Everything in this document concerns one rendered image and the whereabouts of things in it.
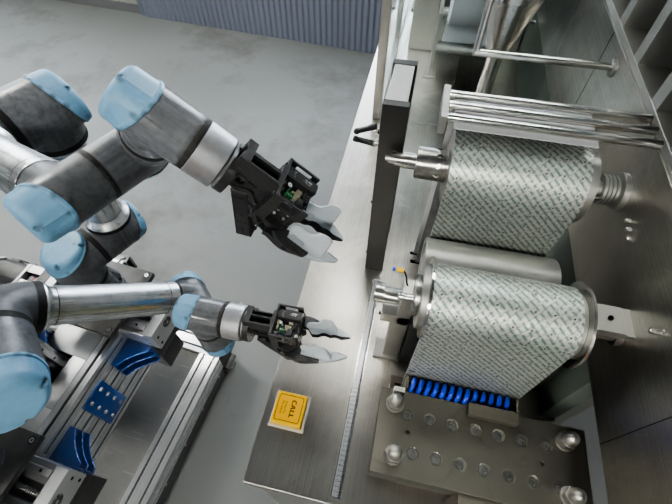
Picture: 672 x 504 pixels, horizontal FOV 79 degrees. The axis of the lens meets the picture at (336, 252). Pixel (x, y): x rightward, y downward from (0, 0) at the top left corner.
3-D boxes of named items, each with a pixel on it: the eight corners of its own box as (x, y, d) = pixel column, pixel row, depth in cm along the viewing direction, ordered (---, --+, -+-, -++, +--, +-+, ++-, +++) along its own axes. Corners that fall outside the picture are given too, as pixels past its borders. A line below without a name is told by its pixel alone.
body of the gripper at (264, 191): (311, 221, 54) (232, 166, 48) (277, 244, 60) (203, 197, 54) (324, 180, 58) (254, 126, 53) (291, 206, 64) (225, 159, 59)
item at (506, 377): (405, 373, 88) (419, 338, 73) (517, 397, 85) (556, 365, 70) (405, 375, 88) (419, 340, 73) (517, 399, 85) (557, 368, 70)
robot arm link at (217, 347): (222, 313, 103) (211, 291, 94) (243, 347, 98) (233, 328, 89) (193, 330, 100) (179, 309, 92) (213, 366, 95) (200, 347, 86)
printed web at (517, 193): (415, 260, 119) (457, 109, 78) (498, 275, 116) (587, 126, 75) (398, 391, 97) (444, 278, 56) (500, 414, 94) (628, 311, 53)
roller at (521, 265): (419, 258, 94) (428, 225, 84) (534, 279, 90) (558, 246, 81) (413, 303, 87) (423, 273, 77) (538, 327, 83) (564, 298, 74)
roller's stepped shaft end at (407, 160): (386, 158, 83) (387, 145, 81) (415, 162, 83) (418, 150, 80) (383, 168, 82) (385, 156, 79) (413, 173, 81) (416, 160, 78)
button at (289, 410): (280, 392, 97) (278, 389, 95) (308, 399, 96) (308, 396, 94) (271, 423, 93) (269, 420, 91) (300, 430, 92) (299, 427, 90)
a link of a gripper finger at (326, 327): (351, 328, 80) (304, 326, 80) (350, 341, 85) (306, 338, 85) (351, 314, 82) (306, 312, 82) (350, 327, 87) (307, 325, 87)
